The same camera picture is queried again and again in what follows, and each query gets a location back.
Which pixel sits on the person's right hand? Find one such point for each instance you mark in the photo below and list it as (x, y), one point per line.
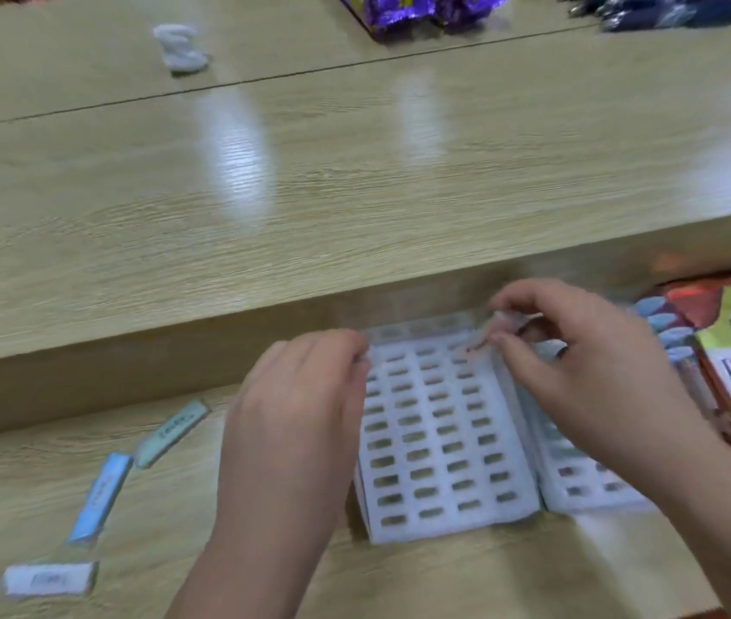
(604, 380)

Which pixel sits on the person's left hand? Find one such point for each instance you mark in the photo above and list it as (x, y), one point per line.
(288, 418)

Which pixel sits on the person's left fingers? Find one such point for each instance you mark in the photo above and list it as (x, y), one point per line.
(343, 351)

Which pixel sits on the person's right thumb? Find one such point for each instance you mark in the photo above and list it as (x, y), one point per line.
(512, 355)

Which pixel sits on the white perforated plastic tray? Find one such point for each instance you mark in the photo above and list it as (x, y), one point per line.
(581, 483)
(443, 444)

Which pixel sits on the person's left forearm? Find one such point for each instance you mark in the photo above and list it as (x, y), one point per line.
(262, 560)

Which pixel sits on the person's right forearm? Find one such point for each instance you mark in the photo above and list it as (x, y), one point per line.
(720, 515)

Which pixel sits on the row of light-blue capped tubes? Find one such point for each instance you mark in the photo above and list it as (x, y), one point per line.
(672, 331)

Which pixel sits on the grey-green small wrapped packet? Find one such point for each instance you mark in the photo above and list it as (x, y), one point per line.
(171, 433)

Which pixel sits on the blue small wrapped packet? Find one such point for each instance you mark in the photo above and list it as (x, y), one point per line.
(101, 499)

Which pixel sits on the white crumpled paper wad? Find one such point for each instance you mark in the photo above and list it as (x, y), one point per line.
(180, 50)

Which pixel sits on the purple snack packets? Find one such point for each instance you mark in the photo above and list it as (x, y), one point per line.
(417, 7)

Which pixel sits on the white small wrapped packet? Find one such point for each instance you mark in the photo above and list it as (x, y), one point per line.
(49, 580)

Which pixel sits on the pile of dark blue pens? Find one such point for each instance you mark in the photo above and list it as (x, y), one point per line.
(662, 9)

